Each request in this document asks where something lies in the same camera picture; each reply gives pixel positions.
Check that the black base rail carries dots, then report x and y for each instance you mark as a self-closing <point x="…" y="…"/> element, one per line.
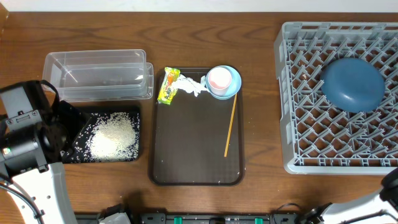
<point x="163" y="218"/>

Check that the pink plastic cup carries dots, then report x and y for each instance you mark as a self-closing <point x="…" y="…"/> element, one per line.
<point x="218" y="80"/>

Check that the dark blue bowl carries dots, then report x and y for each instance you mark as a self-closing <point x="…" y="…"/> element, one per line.
<point x="353" y="85"/>

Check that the clear plastic bin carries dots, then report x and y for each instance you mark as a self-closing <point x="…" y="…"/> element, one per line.
<point x="100" y="75"/>

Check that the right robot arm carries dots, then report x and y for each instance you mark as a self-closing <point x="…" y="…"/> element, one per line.
<point x="378" y="207"/>

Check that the white rice pile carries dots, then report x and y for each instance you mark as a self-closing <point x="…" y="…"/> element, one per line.
<point x="113" y="137"/>

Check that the wooden chopstick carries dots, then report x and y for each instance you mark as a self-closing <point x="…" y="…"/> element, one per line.
<point x="230" y="126"/>

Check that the grey dishwasher rack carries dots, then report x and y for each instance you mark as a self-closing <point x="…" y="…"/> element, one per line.
<point x="317" y="136"/>

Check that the black waste tray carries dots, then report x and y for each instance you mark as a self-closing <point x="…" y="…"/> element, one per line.
<point x="133" y="109"/>

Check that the brown serving tray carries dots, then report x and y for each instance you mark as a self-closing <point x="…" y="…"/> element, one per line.
<point x="189" y="138"/>

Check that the light blue small bowl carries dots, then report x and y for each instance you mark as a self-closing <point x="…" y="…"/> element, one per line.
<point x="234" y="86"/>

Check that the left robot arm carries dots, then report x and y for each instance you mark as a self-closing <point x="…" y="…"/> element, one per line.
<point x="36" y="136"/>

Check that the yellow green snack wrapper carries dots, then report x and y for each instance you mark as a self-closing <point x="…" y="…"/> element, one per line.
<point x="167" y="92"/>

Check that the crumpled white tissue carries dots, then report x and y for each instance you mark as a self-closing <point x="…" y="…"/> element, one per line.
<point x="190" y="85"/>

